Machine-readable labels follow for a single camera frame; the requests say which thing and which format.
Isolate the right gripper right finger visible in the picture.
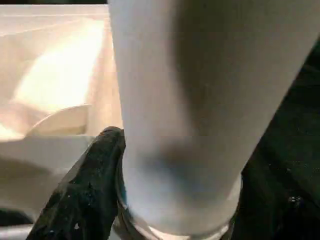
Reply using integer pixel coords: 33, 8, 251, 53
232, 160, 320, 240

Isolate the white plastic table top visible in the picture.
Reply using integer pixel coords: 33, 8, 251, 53
0, 4, 126, 240

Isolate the white plastic table leg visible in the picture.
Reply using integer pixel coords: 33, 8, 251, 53
107, 0, 320, 238

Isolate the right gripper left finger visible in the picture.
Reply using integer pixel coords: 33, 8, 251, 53
26, 126, 126, 240

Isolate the black work mat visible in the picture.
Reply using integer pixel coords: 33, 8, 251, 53
0, 40, 320, 240

